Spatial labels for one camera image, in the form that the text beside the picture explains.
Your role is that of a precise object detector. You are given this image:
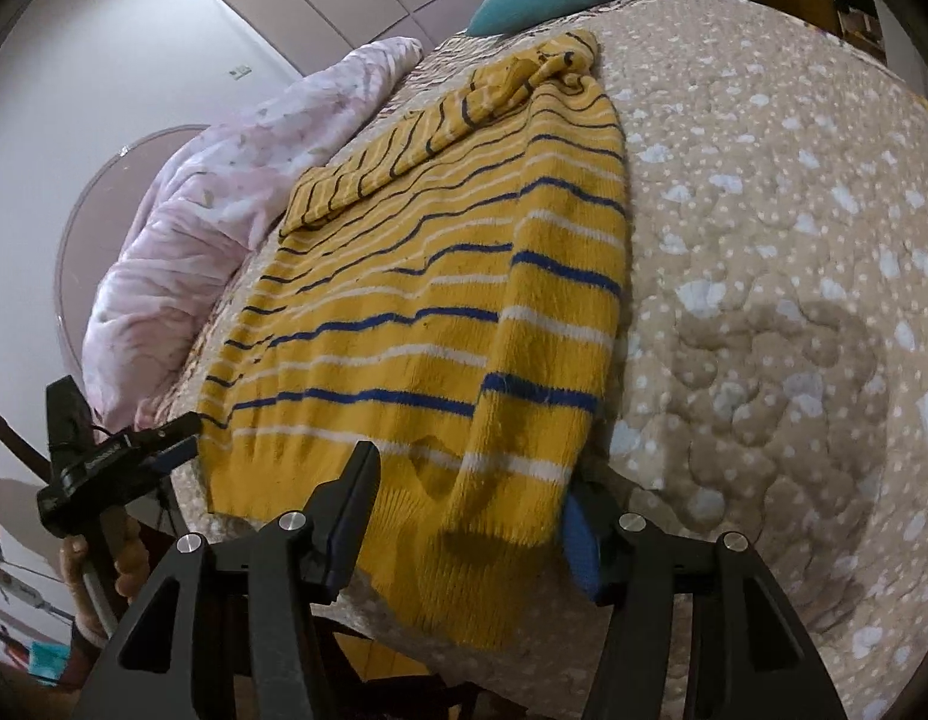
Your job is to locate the person's left hand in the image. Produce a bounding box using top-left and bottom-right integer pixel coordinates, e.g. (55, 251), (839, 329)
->
(59, 506), (146, 646)

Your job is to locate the black cable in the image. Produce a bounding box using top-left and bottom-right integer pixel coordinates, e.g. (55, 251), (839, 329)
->
(0, 396), (54, 482)

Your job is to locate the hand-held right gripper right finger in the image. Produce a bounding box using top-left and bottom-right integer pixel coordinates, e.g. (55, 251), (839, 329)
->
(561, 484), (848, 720)

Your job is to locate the beige quilted bedspread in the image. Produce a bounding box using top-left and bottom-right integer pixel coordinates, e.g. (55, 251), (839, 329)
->
(152, 0), (928, 720)

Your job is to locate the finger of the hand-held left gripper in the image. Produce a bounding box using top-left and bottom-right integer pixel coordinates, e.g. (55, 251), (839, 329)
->
(122, 414), (204, 452)
(147, 435), (200, 478)

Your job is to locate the yellow striped sweater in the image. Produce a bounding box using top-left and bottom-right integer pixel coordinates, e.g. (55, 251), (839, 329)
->
(196, 28), (634, 652)

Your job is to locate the pink floral duvet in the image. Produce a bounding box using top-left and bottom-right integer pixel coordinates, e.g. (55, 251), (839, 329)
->
(81, 36), (426, 428)

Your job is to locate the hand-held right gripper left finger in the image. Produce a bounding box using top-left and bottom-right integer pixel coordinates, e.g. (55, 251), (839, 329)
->
(74, 441), (382, 720)

